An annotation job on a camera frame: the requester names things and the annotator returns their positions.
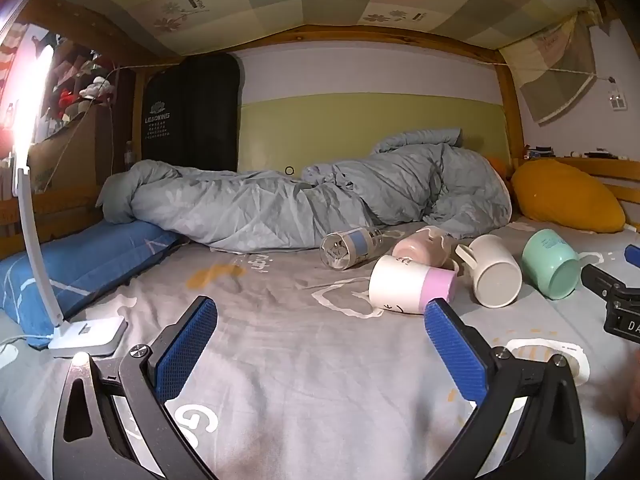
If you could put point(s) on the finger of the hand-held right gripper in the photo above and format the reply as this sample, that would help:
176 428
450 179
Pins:
634 255
600 280

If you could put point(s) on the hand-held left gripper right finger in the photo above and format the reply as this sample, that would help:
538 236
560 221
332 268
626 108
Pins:
457 355

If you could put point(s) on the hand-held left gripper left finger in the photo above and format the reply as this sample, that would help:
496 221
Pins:
187 347

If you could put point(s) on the mint green mug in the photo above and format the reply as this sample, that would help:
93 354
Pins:
550 260

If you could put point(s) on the white and pink cup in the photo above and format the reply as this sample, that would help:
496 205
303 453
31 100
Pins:
407 285

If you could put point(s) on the white mug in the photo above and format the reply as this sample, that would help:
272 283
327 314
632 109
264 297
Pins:
495 272

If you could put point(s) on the yellow pillow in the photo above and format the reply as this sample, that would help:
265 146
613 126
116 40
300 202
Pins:
565 195

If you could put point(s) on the grey printed bedsheet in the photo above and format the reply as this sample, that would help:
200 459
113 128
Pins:
300 360

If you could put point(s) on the blue pillow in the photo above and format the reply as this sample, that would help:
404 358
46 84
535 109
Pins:
95 260

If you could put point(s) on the glass bottle with blue label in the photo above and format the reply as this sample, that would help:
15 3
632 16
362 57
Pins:
350 247

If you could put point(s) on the white desk lamp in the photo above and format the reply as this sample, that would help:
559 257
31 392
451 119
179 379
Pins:
35 240

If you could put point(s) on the grey-blue duvet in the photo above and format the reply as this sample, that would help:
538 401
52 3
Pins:
310 200

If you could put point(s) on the clear water bottle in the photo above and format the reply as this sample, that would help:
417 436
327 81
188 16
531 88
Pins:
129 156

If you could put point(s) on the checked hanging cloth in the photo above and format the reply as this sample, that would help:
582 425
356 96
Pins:
550 70

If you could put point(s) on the cardboard box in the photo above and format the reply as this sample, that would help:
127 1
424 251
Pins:
70 150

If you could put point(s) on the black folded mat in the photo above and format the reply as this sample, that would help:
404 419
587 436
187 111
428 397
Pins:
190 115

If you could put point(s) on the red plush toy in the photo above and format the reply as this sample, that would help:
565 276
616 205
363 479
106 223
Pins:
65 102

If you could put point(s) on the white plush toy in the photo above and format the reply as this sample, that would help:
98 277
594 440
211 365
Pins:
95 87

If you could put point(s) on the wooden bed frame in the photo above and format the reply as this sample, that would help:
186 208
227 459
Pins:
510 110

